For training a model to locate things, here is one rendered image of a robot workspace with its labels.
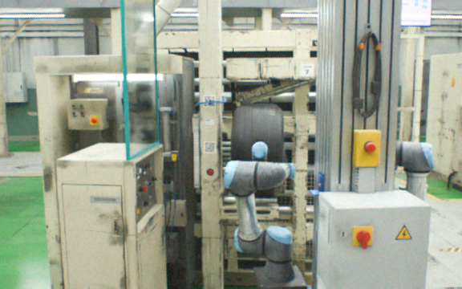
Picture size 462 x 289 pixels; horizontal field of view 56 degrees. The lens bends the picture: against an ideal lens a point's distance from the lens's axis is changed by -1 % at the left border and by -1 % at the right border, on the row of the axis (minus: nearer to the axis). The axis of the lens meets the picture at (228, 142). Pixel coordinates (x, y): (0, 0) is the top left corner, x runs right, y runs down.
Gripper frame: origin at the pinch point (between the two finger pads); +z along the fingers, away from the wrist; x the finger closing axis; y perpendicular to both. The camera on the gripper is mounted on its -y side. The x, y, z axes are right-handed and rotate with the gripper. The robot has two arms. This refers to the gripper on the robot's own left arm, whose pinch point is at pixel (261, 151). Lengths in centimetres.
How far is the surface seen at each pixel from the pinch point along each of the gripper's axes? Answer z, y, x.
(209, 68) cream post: 16, 50, 33
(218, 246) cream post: 30, -64, 28
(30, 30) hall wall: 833, 269, 632
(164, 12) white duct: 40, 91, 67
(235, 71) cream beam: 42, 52, 19
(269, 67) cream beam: 42, 54, -4
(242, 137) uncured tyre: 2.4, 7.6, 11.2
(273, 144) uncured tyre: 1.9, 3.6, -6.5
